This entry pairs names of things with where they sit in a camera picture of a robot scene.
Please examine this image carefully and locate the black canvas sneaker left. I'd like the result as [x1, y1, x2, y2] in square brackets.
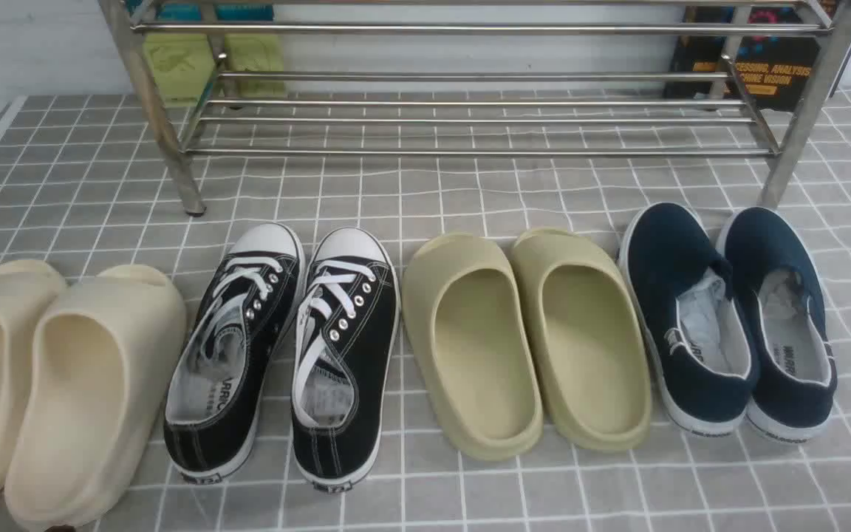
[163, 223, 305, 485]

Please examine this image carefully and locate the navy slip-on shoe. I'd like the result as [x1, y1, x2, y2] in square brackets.
[618, 202, 759, 437]
[717, 207, 838, 444]

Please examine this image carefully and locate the olive foam slipper left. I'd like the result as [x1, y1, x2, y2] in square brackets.
[401, 233, 544, 461]

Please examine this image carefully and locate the green block right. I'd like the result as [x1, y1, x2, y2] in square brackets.
[226, 33, 287, 98]

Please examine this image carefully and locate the black canvas sneaker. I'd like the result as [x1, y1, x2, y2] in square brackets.
[163, 223, 305, 485]
[290, 227, 400, 493]

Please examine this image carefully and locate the black book with orange text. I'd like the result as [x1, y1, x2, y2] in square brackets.
[663, 4, 820, 112]

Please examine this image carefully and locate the olive foam slipper right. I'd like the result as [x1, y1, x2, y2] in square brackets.
[510, 227, 652, 452]

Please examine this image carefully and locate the olive foam slipper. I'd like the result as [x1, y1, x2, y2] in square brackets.
[510, 227, 652, 452]
[401, 233, 544, 461]

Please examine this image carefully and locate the silver metal shoe rack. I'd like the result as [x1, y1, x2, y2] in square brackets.
[98, 1, 851, 216]

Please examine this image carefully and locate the black canvas sneaker right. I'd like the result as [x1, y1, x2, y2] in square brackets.
[290, 227, 400, 493]

